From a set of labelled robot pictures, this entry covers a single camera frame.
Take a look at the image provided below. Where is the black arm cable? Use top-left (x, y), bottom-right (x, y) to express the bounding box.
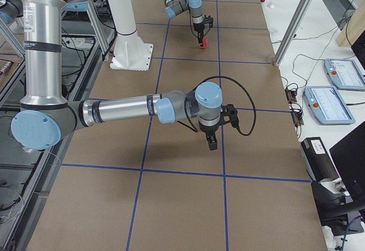
top-left (176, 75), bottom-right (257, 136)

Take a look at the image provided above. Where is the near teach pendant tablet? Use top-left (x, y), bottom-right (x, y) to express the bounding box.
top-left (304, 86), bottom-right (355, 125)

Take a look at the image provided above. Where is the black monitor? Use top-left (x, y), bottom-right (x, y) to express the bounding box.
top-left (330, 123), bottom-right (364, 199)

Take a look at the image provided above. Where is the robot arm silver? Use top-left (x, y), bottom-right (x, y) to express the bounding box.
top-left (11, 0), bottom-right (223, 150)
top-left (163, 0), bottom-right (211, 48)

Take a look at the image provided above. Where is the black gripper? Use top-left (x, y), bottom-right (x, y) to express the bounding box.
top-left (199, 123), bottom-right (220, 151)
top-left (193, 21), bottom-right (204, 46)

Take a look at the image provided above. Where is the far teach pendant tablet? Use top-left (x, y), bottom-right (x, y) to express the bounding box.
top-left (325, 59), bottom-right (364, 91)

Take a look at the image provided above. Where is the black box with label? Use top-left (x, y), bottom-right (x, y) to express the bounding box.
top-left (301, 137), bottom-right (339, 182)

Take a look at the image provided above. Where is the white pedestal column base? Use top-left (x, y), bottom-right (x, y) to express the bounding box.
top-left (108, 0), bottom-right (153, 71)

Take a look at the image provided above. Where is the aluminium frame post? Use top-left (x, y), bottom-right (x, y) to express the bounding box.
top-left (273, 0), bottom-right (312, 67)

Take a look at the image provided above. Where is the teach pendant tablet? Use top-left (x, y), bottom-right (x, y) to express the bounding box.
top-left (325, 59), bottom-right (364, 91)
top-left (304, 86), bottom-right (355, 125)

